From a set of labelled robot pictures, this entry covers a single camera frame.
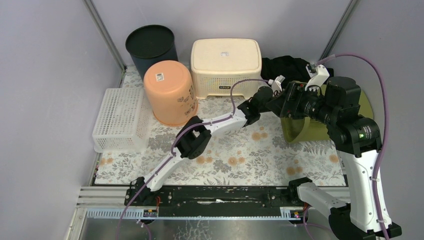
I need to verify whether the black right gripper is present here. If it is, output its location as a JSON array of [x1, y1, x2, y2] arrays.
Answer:
[[265, 81, 338, 126]]

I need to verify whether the green ribbed waste bin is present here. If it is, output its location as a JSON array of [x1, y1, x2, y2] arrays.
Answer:
[[280, 90, 374, 144]]

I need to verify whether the cream perforated plastic basket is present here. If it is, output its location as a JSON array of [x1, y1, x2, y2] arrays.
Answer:
[[190, 38, 262, 99]]

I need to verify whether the orange bucket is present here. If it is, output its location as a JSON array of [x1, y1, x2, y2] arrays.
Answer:
[[143, 60, 198, 127]]

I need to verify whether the dark blue cylindrical bin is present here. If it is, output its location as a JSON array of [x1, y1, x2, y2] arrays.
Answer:
[[125, 24, 179, 78]]

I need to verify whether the white perforated basket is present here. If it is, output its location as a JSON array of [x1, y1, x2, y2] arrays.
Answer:
[[92, 87, 153, 153]]

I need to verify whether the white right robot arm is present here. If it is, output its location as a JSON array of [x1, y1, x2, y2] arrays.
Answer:
[[265, 76, 402, 240]]

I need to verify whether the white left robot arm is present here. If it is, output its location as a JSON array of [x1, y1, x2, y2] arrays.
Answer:
[[131, 86, 273, 206]]

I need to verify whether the black cloth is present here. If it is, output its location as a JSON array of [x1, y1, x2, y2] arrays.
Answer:
[[260, 54, 335, 90]]

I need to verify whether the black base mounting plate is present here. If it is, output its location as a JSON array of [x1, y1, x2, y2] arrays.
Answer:
[[124, 185, 306, 212]]

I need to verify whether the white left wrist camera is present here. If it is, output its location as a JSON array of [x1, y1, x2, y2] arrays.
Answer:
[[268, 75, 285, 96]]

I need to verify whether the slotted aluminium cable rail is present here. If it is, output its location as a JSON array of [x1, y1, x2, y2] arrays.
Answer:
[[86, 207, 303, 221]]

